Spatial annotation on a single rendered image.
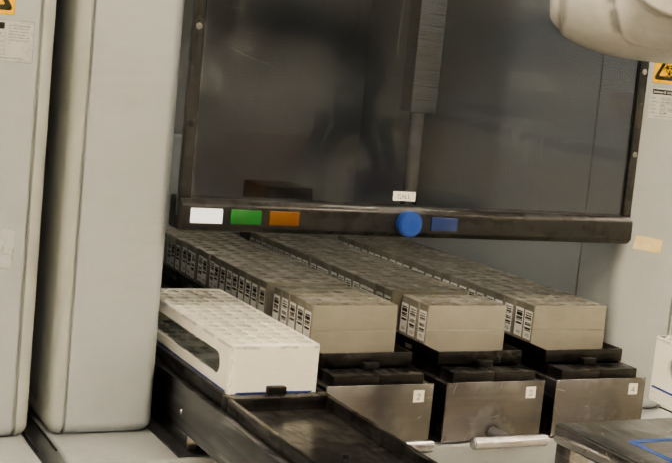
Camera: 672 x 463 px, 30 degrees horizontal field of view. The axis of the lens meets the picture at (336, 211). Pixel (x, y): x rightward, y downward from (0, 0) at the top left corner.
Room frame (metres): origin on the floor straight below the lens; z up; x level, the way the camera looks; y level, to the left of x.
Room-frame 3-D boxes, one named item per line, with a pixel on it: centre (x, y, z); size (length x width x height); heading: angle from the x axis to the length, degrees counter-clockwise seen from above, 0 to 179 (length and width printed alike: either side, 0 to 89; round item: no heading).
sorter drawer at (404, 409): (1.64, 0.08, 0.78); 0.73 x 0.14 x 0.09; 27
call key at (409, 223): (1.43, -0.08, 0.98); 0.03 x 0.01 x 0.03; 117
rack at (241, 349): (1.37, 0.11, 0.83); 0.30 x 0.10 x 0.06; 27
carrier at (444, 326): (1.50, -0.17, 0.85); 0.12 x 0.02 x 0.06; 116
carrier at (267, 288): (1.55, 0.03, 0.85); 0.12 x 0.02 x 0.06; 117
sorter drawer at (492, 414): (1.71, -0.06, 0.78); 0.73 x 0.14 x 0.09; 27
